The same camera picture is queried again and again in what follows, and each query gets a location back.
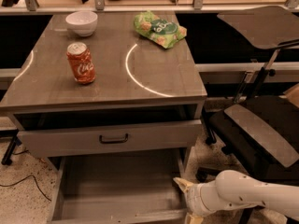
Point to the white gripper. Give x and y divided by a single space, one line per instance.
193 199

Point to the grey drawer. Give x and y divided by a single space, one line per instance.
110 139
119 188

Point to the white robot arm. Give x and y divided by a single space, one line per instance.
232 190

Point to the grey top drawer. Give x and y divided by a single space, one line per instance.
110 139

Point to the grey drawer cabinet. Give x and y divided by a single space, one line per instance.
136 82

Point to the black office chair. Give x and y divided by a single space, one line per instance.
262 131

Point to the orange soda can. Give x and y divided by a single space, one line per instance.
80 61

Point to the green snack bag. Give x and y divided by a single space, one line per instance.
160 31

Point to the black table leg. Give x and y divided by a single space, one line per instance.
15 141

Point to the white ceramic bowl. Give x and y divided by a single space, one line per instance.
82 23

